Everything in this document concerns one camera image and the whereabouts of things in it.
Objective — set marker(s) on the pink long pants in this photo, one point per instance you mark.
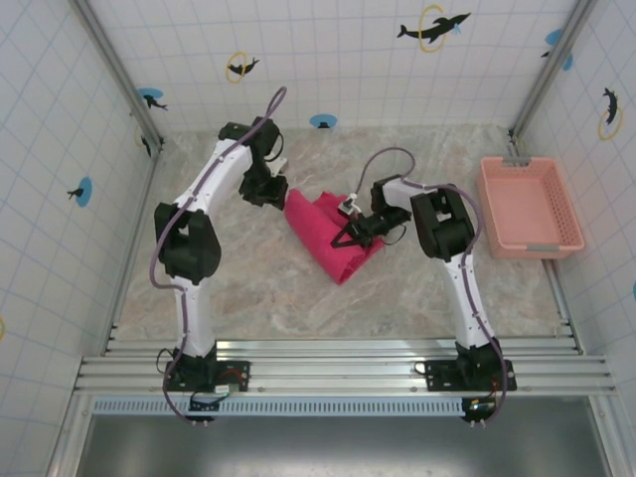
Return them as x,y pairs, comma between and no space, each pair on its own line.
318,233

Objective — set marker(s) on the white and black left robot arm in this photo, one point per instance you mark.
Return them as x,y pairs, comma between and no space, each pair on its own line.
196,308

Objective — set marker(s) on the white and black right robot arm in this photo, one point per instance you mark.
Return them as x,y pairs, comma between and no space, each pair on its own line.
467,298

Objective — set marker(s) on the small blue circle sticker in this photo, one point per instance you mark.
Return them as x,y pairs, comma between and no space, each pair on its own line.
323,120

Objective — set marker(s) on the shark blue circle sticker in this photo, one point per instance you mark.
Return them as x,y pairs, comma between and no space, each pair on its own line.
151,98

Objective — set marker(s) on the pink plastic basket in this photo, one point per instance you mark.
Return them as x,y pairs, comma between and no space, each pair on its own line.
526,199

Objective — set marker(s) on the seal blue circle sticker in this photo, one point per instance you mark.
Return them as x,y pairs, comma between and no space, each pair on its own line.
82,191

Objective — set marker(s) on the aluminium rail frame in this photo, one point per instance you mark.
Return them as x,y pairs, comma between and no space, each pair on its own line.
348,367

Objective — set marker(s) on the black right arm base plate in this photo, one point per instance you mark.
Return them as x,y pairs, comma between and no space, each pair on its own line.
439,375

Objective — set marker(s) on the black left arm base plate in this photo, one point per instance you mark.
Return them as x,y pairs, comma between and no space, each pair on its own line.
233,375

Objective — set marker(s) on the aluminium corner post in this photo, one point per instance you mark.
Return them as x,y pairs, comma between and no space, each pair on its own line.
119,74
551,69

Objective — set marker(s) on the blue patch sticker behind post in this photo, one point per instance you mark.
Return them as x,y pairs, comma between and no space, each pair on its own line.
554,37

